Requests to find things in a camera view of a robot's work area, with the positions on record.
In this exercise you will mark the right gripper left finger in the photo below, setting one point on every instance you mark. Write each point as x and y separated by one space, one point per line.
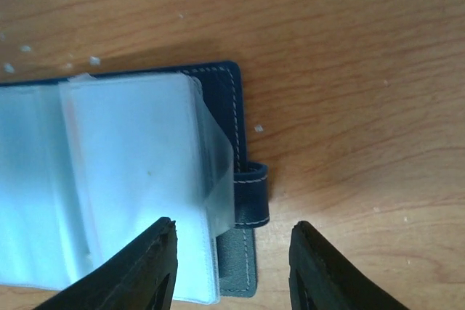
140 276

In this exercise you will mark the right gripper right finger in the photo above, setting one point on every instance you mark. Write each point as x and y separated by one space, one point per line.
322 278

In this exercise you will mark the blue leather card holder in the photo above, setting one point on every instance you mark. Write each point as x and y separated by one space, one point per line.
88 163

